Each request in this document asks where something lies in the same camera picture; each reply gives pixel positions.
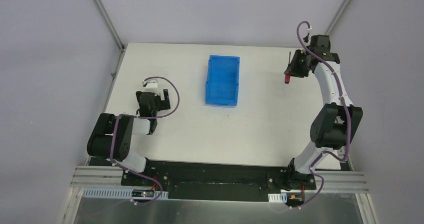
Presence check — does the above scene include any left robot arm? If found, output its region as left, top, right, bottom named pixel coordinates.
left=86, top=89, right=171, bottom=173

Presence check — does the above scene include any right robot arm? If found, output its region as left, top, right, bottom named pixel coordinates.
left=281, top=35, right=363, bottom=191

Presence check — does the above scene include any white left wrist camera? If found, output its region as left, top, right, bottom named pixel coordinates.
left=143, top=79, right=158, bottom=93

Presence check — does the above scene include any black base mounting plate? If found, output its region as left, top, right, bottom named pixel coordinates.
left=121, top=160, right=317, bottom=202

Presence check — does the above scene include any aluminium frame rail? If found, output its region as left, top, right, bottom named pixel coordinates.
left=71, top=166, right=369, bottom=203

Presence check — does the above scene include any blue plastic bin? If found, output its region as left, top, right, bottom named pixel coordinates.
left=205, top=55, right=240, bottom=107

